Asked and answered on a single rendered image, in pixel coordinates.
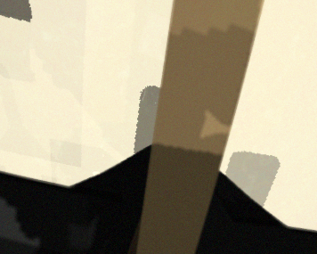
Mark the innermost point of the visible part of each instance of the long brown wooden rail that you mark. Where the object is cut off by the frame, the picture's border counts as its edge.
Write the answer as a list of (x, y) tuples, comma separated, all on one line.
[(209, 45)]

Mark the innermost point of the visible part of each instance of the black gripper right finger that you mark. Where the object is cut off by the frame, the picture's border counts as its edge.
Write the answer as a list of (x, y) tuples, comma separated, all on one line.
[(236, 224)]

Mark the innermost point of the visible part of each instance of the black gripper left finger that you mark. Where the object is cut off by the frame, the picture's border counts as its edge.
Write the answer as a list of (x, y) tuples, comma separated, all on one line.
[(98, 215)]

